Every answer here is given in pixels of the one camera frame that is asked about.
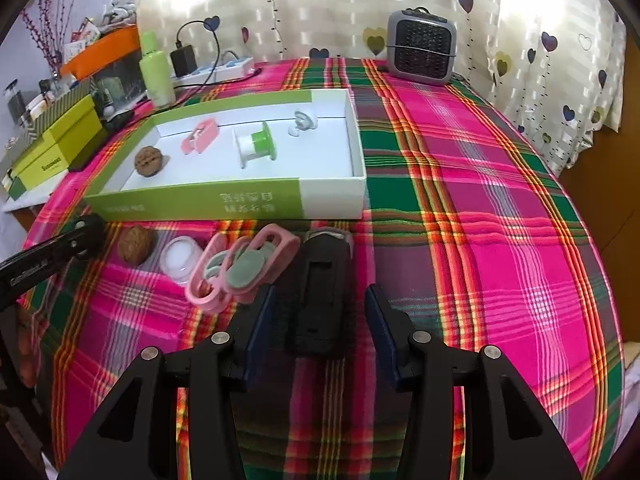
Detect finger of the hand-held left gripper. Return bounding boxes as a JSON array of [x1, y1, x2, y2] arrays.
[[25, 212, 107, 261]]

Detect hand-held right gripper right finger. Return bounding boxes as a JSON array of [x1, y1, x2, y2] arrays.
[[364, 284, 583, 480]]

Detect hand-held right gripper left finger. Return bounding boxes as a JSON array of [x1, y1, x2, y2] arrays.
[[57, 285, 278, 480]]

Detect brown walnut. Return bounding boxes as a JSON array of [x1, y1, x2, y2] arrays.
[[117, 226, 152, 264], [134, 146, 170, 179]]

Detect pink mint clip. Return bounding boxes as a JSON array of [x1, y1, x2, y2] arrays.
[[185, 232, 261, 311], [220, 224, 301, 291]]

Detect black rectangular device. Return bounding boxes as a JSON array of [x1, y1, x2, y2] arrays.
[[285, 230, 355, 358]]

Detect clear round jar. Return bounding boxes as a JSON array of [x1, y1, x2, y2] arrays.
[[160, 236, 205, 286]]

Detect green white cardboard tray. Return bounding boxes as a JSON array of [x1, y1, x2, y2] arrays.
[[82, 88, 368, 222]]

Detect green white spool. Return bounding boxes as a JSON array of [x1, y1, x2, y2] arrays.
[[232, 121, 276, 169]]

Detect white mushroom-shaped gadget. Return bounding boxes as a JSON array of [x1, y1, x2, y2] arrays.
[[286, 109, 318, 138]]

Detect person's left hand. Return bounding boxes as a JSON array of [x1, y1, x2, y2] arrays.
[[14, 305, 40, 391]]

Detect white side shelf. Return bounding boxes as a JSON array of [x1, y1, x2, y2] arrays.
[[0, 180, 66, 216]]

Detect dark green box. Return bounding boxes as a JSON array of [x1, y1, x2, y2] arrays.
[[2, 170, 26, 201]]

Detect black smartphone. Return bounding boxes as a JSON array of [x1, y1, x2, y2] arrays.
[[67, 105, 151, 173]]

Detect yellow-green box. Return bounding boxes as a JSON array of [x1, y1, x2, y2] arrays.
[[10, 94, 108, 192]]

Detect chevron-patterned box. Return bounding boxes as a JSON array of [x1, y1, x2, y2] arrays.
[[27, 77, 101, 136]]

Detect glass jar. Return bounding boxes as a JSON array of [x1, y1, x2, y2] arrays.
[[4, 82, 26, 128]]

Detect clear plastic container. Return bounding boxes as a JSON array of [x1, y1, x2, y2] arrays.
[[92, 55, 148, 116]]

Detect light green bottle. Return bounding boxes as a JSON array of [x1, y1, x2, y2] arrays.
[[138, 31, 177, 108]]

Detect orange tray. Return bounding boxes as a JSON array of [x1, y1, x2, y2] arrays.
[[60, 25, 141, 81]]

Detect black power adapter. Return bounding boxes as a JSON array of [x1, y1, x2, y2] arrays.
[[170, 46, 198, 77]]

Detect pile of cards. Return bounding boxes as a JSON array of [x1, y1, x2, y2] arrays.
[[65, 17, 103, 56]]

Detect purple dried flower branches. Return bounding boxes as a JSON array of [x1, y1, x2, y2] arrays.
[[22, 0, 96, 78]]

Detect white power strip with charger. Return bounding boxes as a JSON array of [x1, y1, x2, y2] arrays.
[[175, 20, 263, 86]]

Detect grey space heater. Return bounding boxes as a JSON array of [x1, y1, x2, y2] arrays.
[[386, 7, 457, 86]]

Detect heart-printed curtain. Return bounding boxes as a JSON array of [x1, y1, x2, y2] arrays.
[[132, 0, 628, 171]]

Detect white cable bundle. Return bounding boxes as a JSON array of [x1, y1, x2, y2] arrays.
[[102, 0, 138, 23]]

